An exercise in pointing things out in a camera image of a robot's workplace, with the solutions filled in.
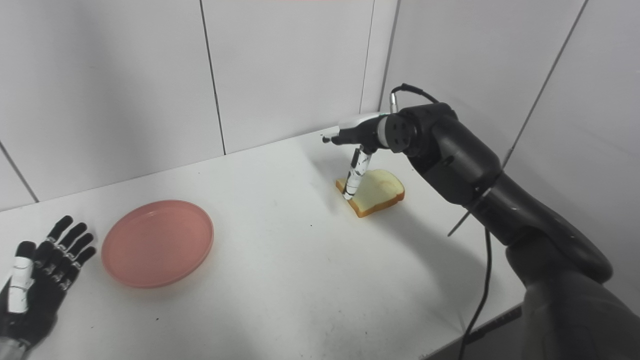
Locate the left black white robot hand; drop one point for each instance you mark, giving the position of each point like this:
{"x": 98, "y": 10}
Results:
{"x": 42, "y": 295}

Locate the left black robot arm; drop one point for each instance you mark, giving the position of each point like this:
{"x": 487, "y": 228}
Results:
{"x": 10, "y": 350}

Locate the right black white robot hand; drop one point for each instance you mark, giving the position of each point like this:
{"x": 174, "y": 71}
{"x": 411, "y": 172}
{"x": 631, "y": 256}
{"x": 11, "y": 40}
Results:
{"x": 365, "y": 131}

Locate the slice of bread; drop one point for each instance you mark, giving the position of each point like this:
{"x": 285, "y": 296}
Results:
{"x": 380, "y": 190}

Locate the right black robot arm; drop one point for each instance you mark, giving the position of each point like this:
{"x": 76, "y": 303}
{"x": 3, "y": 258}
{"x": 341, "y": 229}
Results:
{"x": 465, "y": 165}

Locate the pink round plate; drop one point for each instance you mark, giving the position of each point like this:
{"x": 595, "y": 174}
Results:
{"x": 157, "y": 242}

